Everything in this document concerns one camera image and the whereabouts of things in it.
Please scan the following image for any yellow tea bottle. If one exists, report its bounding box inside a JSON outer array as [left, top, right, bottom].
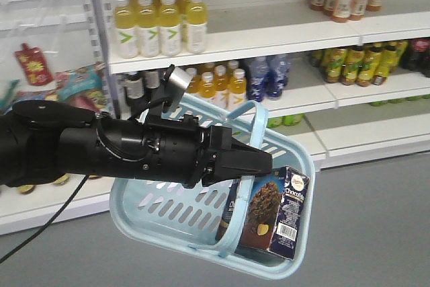
[[341, 45, 365, 85]]

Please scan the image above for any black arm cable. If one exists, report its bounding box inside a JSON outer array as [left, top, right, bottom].
[[0, 174, 89, 264]]

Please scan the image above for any blue water bottle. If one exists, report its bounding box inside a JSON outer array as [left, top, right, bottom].
[[248, 56, 269, 102]]

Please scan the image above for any dark blue chocolate cookie box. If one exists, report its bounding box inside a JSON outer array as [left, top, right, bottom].
[[215, 165, 312, 260]]

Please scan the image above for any red snack pouch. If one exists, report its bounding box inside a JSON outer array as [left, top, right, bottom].
[[15, 43, 54, 86]]

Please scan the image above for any yellow juice bottle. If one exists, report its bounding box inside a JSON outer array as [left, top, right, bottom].
[[159, 0, 182, 56], [114, 0, 138, 58], [137, 0, 160, 57], [186, 0, 208, 54]]

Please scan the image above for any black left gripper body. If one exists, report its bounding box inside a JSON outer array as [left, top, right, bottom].
[[144, 114, 233, 188]]

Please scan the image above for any yellow juice bottle front left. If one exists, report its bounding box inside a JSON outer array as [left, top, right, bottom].
[[114, 0, 138, 58]]

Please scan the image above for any light blue plastic basket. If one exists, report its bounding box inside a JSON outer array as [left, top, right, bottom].
[[110, 93, 315, 280]]

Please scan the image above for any teal snack bag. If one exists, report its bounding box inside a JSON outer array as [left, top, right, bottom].
[[55, 63, 108, 112]]

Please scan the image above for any white store shelving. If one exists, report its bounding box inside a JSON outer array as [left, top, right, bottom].
[[0, 0, 430, 236]]

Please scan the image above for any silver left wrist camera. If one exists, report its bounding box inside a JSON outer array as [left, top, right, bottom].
[[162, 65, 192, 113]]

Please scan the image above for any orange juice bottle lower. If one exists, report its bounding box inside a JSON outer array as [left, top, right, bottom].
[[228, 69, 247, 111]]

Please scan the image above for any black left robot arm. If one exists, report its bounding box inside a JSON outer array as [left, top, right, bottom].
[[1, 100, 272, 188]]

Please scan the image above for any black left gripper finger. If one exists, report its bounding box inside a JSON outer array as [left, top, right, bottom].
[[231, 138, 269, 161], [214, 151, 272, 181]]

